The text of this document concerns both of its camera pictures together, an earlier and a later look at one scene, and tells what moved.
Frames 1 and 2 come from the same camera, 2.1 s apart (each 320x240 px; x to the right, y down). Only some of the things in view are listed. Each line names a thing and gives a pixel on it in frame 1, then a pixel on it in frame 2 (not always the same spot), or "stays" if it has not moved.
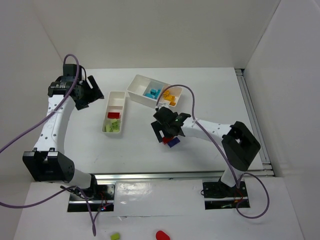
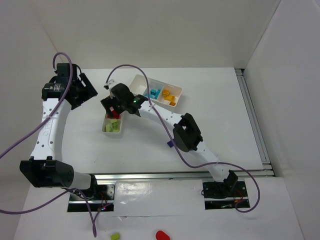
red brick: [165, 140] → [115, 115]
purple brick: [172, 142] stays
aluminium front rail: [174, 176] stays
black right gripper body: [163, 130] → [108, 103]
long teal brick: [155, 92] stays
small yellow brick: [166, 94] stays
